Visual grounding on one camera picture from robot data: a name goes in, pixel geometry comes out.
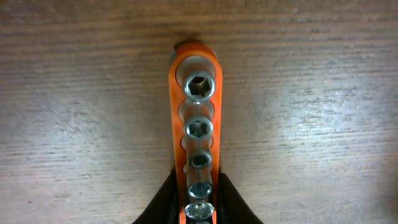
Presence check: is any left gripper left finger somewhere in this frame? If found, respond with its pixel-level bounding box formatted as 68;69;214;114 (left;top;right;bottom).
132;169;179;224

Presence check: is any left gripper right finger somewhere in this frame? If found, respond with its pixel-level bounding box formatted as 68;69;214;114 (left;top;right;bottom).
216;172;264;224

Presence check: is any orange socket rail strip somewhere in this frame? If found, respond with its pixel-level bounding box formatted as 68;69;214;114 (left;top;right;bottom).
169;40;223;223

